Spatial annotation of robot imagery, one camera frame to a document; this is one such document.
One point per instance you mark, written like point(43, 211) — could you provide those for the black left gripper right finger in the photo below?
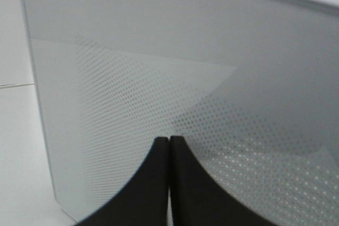
point(196, 199)

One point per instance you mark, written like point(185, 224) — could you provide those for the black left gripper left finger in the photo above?
point(144, 198)

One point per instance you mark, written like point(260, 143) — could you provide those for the white microwave door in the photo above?
point(251, 85)

